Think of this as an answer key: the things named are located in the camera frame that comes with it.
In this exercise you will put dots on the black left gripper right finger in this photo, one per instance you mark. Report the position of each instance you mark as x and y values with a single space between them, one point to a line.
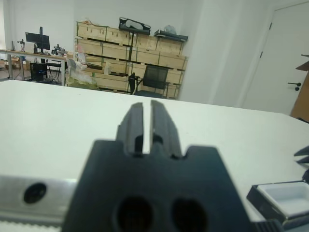
164 130

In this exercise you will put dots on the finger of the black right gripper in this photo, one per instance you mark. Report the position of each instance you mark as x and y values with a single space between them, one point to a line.
304 160
304 151

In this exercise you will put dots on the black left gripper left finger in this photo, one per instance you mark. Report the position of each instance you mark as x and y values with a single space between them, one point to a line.
131 130

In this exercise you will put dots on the brown cardboard box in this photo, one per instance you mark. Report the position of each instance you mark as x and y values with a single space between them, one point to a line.
303 101

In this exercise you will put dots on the black box white insert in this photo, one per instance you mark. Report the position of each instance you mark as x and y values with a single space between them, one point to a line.
258 198

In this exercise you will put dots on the black upright stand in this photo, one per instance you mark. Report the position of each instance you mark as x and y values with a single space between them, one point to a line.
132 82

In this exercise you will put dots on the wooden shipping crate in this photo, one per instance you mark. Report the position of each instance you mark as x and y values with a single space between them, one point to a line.
91 31
117 51
176 79
169 47
90 47
146 55
173 61
116 37
111 83
146 42

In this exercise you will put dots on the black mesh office chair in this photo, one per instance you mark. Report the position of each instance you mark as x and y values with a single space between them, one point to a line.
154 75

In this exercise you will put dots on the olive green bag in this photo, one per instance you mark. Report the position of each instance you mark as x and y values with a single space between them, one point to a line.
82 83

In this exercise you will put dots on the white plastic bag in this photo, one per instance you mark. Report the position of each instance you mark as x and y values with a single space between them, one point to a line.
76 65

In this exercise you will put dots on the black tray with plastic bag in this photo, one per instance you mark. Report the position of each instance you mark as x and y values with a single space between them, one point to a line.
173 37

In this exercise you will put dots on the white door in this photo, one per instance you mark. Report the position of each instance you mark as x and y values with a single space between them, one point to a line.
277 60

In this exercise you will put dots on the black open case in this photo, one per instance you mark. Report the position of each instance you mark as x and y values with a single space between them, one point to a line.
146 29

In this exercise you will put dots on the black device on desk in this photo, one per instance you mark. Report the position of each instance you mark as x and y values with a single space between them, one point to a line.
58 50

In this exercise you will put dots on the black computer tower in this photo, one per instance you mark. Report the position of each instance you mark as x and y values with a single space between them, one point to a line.
38 72

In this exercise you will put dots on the black computer monitor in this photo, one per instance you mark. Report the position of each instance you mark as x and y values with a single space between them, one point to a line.
36 39

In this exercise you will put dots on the wooden desk white legs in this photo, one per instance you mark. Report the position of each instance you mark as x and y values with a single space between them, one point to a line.
9 65

